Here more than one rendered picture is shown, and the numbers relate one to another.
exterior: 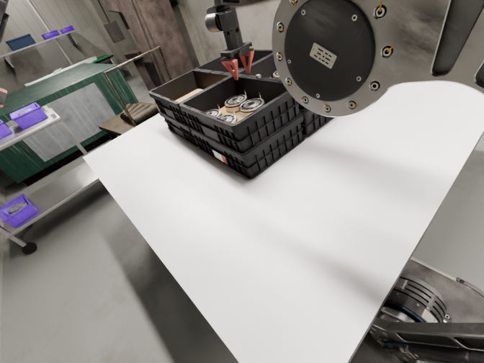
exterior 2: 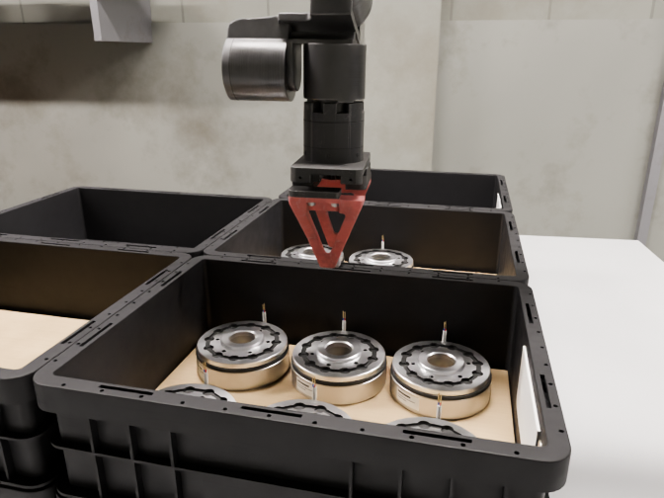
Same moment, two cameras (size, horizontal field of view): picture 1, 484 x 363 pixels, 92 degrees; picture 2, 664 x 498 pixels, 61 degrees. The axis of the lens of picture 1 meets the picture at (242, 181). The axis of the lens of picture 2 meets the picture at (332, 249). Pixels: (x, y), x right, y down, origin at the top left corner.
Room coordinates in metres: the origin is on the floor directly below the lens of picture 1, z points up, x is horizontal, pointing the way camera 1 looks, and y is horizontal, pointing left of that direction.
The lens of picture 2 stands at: (0.57, 0.28, 1.17)
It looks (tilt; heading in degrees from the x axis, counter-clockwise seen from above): 19 degrees down; 309
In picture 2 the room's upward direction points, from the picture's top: straight up
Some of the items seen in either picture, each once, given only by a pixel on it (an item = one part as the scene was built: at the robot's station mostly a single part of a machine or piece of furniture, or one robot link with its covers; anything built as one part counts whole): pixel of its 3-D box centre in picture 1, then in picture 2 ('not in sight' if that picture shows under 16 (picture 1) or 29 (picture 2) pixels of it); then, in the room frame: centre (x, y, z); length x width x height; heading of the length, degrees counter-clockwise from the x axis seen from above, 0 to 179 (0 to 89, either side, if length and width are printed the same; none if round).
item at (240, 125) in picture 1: (234, 98); (321, 334); (0.88, -0.08, 0.92); 0.40 x 0.30 x 0.02; 25
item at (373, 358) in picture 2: (251, 104); (338, 354); (0.91, -0.14, 0.86); 0.10 x 0.10 x 0.01
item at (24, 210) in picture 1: (29, 175); not in sight; (1.98, 1.69, 0.48); 1.03 x 0.60 x 0.97; 116
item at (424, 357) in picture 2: not in sight; (441, 362); (0.81, -0.19, 0.86); 0.05 x 0.05 x 0.01
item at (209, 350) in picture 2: (235, 100); (242, 343); (1.01, -0.09, 0.86); 0.10 x 0.10 x 0.01
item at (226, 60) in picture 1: (235, 65); (330, 216); (0.90, -0.12, 1.02); 0.07 x 0.07 x 0.09; 31
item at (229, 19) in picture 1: (227, 20); (328, 71); (0.91, -0.14, 1.15); 0.07 x 0.06 x 0.07; 30
